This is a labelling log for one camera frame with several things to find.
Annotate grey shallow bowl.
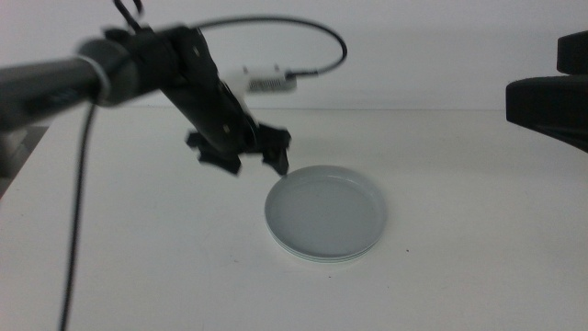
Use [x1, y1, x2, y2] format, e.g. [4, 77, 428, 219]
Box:
[264, 165, 388, 259]

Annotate green shallow bowl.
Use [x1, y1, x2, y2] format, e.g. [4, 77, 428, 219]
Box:
[266, 224, 386, 262]

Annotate white shallow bowl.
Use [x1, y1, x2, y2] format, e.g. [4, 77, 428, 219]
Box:
[267, 229, 383, 266]

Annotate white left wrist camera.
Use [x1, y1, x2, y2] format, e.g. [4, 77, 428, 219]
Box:
[228, 64, 299, 95]

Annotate black left camera cable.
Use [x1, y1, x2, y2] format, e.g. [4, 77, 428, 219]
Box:
[190, 16, 348, 77]

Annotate black left arm hanging cable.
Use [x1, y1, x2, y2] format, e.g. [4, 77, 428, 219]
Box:
[56, 103, 100, 331]

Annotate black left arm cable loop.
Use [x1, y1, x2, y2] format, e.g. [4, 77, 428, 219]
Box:
[112, 0, 145, 31]

